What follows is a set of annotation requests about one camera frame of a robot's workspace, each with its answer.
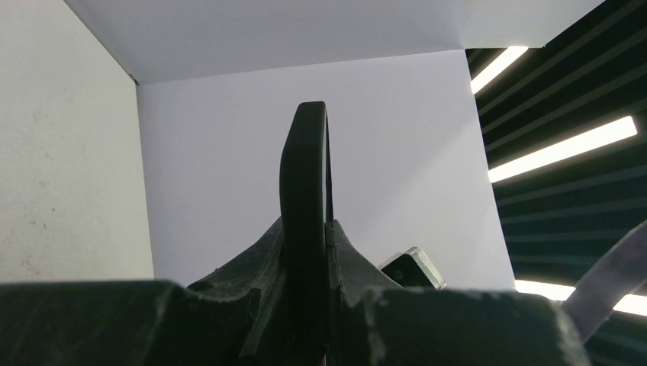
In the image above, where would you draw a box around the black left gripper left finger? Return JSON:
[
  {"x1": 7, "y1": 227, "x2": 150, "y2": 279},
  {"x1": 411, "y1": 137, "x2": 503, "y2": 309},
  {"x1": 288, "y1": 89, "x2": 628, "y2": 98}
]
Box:
[{"x1": 1, "y1": 221, "x2": 283, "y2": 365}]

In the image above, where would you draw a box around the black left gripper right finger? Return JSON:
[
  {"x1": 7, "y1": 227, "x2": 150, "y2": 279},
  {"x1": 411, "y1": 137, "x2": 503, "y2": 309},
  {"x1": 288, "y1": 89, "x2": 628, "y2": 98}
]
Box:
[{"x1": 327, "y1": 221, "x2": 590, "y2": 365}]

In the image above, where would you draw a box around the ceiling light strip lower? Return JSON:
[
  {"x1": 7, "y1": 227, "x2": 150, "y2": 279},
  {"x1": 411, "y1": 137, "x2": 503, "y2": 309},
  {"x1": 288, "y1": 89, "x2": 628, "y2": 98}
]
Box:
[{"x1": 514, "y1": 280, "x2": 646, "y2": 316}]

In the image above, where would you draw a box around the ceiling light strip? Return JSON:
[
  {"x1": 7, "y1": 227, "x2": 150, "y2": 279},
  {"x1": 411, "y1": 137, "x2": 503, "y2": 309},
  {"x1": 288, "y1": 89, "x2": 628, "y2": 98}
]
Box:
[
  {"x1": 470, "y1": 46, "x2": 529, "y2": 95},
  {"x1": 514, "y1": 280, "x2": 646, "y2": 316},
  {"x1": 488, "y1": 116, "x2": 638, "y2": 183}
]

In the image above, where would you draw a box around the ceiling light strip upper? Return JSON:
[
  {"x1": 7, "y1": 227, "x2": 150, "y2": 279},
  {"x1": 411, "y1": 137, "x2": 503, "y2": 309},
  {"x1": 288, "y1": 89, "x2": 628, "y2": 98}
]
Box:
[{"x1": 470, "y1": 46, "x2": 529, "y2": 95}]

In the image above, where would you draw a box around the ceiling light strip middle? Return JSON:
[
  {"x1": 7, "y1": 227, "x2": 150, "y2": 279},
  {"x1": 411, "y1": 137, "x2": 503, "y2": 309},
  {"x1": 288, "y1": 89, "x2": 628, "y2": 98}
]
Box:
[{"x1": 488, "y1": 116, "x2": 638, "y2": 183}]

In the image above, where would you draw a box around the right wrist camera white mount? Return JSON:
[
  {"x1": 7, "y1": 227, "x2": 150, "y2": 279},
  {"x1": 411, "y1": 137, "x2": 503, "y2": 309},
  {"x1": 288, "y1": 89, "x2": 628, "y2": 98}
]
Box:
[{"x1": 378, "y1": 246, "x2": 446, "y2": 290}]

